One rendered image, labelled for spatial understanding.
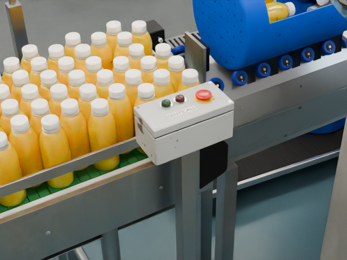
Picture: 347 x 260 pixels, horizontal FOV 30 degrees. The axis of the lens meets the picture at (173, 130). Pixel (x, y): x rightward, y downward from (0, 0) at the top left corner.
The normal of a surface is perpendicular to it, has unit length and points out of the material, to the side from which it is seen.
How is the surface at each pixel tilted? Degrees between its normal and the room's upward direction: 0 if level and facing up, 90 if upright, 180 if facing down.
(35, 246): 90
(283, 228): 0
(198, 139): 90
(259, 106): 71
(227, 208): 90
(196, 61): 90
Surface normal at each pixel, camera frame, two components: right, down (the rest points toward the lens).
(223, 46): -0.88, 0.32
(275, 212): -0.02, -0.77
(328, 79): 0.45, 0.25
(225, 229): 0.48, 0.54
